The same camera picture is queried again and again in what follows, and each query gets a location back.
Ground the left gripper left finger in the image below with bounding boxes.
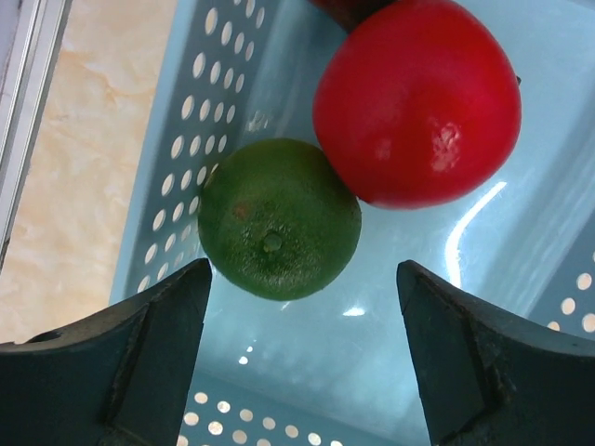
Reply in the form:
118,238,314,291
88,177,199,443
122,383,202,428
1,259,212,445

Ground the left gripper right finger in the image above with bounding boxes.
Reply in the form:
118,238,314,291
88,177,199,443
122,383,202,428
396,260,594,445

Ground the light blue plastic basket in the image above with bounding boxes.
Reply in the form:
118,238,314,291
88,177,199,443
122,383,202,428
111,1,594,445

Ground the green toy lime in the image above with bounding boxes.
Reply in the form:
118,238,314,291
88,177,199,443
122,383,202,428
197,138,362,301

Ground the red toy apple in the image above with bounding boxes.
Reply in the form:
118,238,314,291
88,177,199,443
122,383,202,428
312,1,522,209

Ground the small dark red toy fruit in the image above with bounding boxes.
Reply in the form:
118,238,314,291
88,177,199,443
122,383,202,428
310,0,394,33

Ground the aluminium frame rail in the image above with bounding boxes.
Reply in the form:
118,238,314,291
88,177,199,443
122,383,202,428
1,1,72,257

